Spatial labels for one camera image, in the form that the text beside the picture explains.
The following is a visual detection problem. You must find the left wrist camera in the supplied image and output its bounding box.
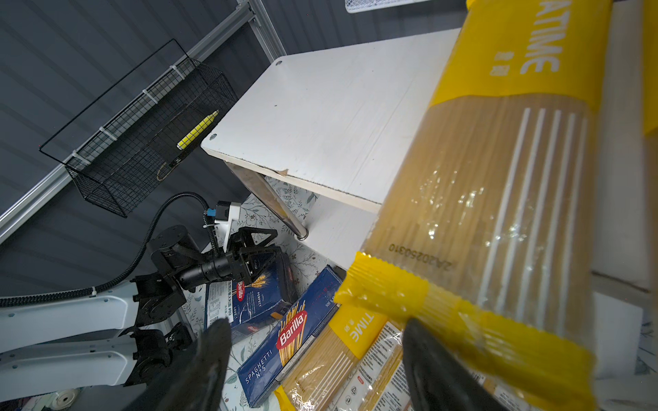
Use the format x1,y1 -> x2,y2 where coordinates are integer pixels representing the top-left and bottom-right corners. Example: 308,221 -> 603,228
204,201 -> 242,246

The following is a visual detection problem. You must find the red spaghetti bag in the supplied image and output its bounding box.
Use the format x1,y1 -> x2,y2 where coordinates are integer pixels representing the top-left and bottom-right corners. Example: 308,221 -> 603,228
329,321 -> 411,411

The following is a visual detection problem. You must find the white two-tier shelf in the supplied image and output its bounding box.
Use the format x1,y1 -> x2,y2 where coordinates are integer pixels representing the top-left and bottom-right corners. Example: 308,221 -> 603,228
202,1 -> 657,378

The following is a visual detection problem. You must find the blue Barilla pasta box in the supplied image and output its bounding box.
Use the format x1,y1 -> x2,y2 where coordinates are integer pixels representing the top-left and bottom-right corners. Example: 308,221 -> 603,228
205,253 -> 298,342

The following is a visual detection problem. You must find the white wire mesh basket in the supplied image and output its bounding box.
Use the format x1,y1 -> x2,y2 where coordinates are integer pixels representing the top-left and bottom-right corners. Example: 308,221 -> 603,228
344,0 -> 428,14

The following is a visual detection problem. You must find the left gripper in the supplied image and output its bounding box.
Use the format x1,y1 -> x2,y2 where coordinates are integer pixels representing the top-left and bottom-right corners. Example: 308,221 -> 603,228
147,224 -> 282,291

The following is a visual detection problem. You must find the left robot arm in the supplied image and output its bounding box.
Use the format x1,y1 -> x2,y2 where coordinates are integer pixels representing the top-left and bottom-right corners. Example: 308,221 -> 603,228
1,225 -> 281,402

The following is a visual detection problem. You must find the yellow marker pen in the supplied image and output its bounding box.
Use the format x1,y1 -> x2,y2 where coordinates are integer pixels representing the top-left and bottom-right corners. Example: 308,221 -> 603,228
176,111 -> 219,151

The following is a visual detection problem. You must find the black wire basket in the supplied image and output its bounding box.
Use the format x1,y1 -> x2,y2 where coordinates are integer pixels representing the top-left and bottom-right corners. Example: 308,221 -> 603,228
58,52 -> 237,217

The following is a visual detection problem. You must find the blue Barilla spaghetti box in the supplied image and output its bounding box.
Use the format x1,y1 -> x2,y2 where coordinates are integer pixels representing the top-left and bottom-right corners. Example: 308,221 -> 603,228
237,265 -> 346,409

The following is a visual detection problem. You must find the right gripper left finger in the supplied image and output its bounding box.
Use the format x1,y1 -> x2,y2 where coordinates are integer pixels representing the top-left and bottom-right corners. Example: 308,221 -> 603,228
125,319 -> 231,411

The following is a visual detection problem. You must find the yellow Pastatime spaghetti bag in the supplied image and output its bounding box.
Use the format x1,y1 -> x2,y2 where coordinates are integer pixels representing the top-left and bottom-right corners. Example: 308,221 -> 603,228
642,0 -> 657,313
336,1 -> 612,410
274,305 -> 387,411

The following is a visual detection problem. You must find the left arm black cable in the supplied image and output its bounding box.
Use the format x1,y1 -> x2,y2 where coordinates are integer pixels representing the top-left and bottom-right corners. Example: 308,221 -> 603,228
0,192 -> 217,309

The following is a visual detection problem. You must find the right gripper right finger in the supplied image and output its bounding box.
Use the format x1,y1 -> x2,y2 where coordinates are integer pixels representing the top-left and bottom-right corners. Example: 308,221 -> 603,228
403,319 -> 505,411

